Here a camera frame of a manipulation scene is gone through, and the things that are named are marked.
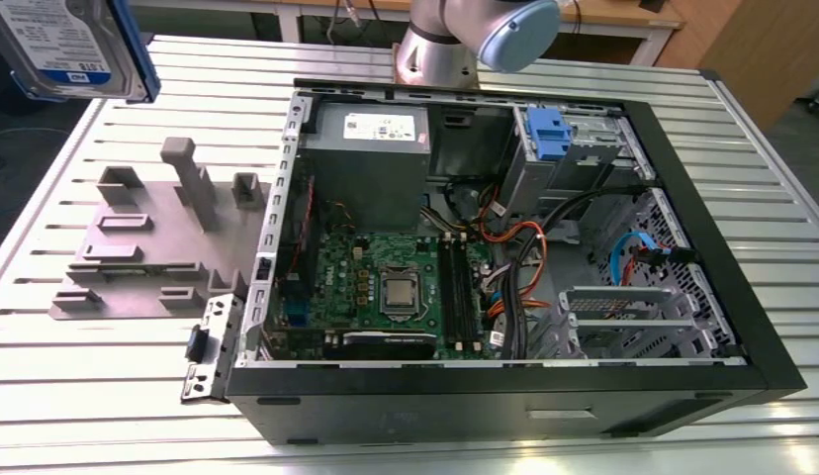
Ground metal optical drive cage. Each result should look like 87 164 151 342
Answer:
499 102 655 215

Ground grey power supply unit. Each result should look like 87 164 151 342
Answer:
296 101 432 234

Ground blue plastic drive latch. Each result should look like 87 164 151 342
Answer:
524 106 575 162

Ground hard disk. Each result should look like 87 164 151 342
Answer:
0 0 164 105

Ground green RAM stick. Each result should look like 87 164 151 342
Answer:
68 265 187 278

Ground black RAM slot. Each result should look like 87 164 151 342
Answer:
438 232 467 353
452 232 483 352

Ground green motherboard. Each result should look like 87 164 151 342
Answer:
276 230 510 360

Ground metal disk bay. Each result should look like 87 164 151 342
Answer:
527 284 723 362

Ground blue expansion slot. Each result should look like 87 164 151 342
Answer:
286 298 314 329

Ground blue disk data wire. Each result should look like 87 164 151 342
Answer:
607 231 663 289

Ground black graphics card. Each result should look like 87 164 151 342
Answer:
322 329 438 361

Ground orange yellow red wire bundle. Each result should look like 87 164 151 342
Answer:
478 182 554 323

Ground grey plastic parts rack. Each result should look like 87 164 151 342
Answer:
47 137 276 323

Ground thin red wire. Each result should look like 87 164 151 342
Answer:
284 173 319 281

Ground thick black cable bundle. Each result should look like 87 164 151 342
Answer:
498 183 650 358

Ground white metal desk frame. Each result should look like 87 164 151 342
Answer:
135 0 411 46

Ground disk power wire black connector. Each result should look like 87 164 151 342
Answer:
636 244 700 271

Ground black open PC case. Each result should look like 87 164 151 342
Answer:
178 76 809 445

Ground light wooden desk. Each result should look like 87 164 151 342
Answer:
558 0 688 68

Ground CPU socket with metal cover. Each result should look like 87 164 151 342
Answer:
374 264 430 319

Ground blue rear port plug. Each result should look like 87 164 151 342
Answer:
187 325 211 362

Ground silver CPU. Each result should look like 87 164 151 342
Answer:
380 278 419 305

